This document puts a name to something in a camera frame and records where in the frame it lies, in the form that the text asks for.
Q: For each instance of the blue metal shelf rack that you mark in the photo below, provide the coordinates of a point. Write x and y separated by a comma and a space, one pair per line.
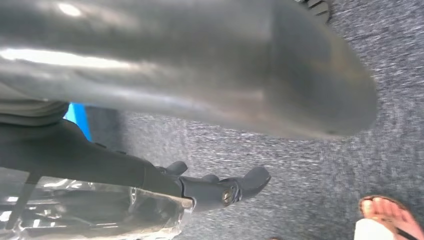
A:
79, 119

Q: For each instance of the person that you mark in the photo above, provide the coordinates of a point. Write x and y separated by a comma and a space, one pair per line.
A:
381, 215

